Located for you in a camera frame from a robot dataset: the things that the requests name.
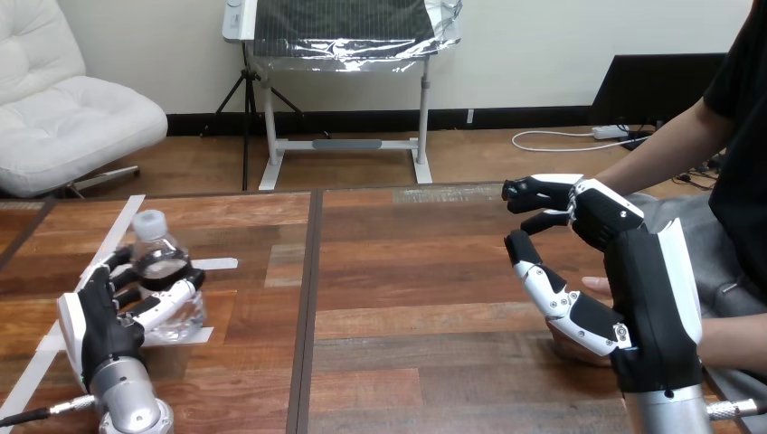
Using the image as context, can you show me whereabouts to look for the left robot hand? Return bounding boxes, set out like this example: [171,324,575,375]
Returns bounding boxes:
[57,245,207,392]

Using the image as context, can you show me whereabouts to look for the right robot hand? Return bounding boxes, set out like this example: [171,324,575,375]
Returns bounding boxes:
[501,173,705,397]

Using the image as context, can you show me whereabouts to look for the person's hand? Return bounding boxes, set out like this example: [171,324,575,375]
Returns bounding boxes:
[545,275,617,368]

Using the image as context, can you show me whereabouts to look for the clear water bottle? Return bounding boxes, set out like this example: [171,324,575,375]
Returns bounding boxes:
[129,209,208,345]

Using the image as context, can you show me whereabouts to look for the person's forearm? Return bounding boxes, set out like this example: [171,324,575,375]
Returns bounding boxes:
[592,97,739,198]
[696,316,767,378]

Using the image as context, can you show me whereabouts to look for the person's body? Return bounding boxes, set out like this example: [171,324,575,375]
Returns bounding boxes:
[625,0,767,434]

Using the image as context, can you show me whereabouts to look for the white power strip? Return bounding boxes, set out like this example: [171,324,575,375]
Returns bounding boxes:
[591,124,631,141]

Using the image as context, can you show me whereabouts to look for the dark screen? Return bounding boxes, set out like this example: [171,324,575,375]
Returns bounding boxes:
[589,52,728,128]

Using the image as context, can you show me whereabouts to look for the white cushioned chair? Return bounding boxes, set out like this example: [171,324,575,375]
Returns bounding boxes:
[0,0,169,200]

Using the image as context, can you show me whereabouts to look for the black tripod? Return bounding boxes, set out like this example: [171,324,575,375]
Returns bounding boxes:
[214,42,305,193]

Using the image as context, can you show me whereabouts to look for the white desk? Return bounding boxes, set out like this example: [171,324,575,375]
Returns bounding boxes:
[222,0,434,193]

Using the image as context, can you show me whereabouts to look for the foil sheet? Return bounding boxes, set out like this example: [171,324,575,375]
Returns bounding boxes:
[250,0,464,74]

